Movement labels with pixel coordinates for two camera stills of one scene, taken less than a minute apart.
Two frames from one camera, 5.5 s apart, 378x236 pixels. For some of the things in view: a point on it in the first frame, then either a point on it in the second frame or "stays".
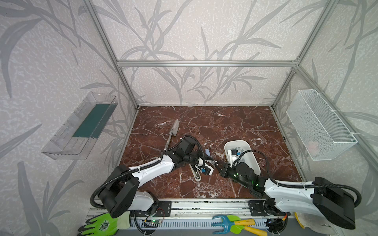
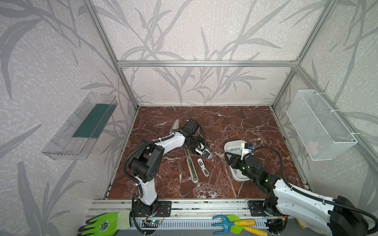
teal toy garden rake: x=228 y=223 stays
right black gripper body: x=224 y=168 to x=235 y=161
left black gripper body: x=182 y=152 to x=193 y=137
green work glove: x=106 y=225 stays
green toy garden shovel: x=238 y=229 stays
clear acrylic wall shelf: x=76 y=135 stays
